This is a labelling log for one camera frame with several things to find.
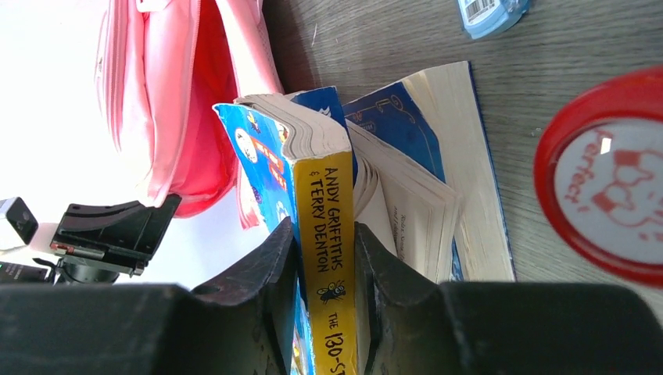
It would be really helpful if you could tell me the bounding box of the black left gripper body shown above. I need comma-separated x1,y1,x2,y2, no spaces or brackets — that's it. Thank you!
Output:
33,194,181,284

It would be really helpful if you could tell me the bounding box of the pink student backpack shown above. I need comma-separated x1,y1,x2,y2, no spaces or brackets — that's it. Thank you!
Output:
95,0,282,218

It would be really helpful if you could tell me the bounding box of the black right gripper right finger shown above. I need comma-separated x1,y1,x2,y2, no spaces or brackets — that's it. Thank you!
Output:
354,223,445,374

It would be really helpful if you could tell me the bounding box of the yellow spine paperback book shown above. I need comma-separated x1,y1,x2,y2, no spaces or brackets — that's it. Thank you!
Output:
213,87,359,374

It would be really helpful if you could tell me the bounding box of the dark blue open book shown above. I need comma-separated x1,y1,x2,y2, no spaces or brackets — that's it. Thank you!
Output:
285,61,517,284

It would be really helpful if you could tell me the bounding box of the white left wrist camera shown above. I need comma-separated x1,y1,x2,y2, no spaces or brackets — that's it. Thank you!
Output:
1,196,38,251

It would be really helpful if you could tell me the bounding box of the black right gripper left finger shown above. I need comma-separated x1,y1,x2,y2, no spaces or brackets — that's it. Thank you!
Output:
192,218,297,374

